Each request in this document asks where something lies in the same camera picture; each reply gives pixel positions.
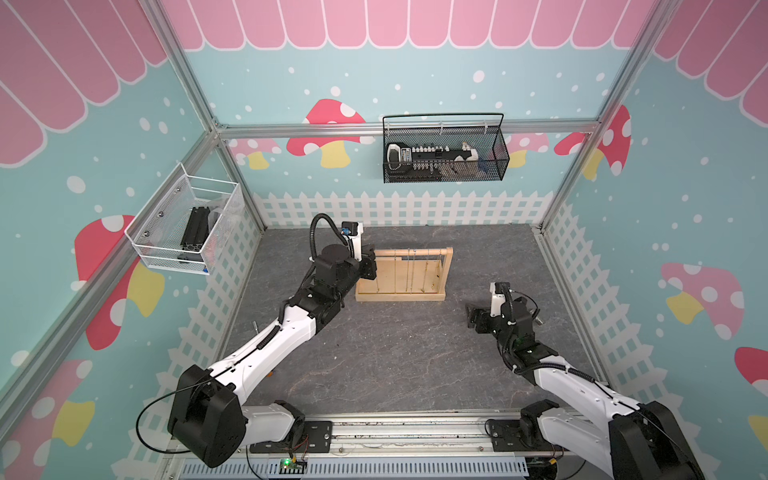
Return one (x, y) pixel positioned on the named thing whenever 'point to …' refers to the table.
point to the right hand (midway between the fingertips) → (477, 304)
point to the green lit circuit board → (289, 466)
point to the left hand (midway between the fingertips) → (374, 251)
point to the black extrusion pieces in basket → (196, 233)
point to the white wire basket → (187, 222)
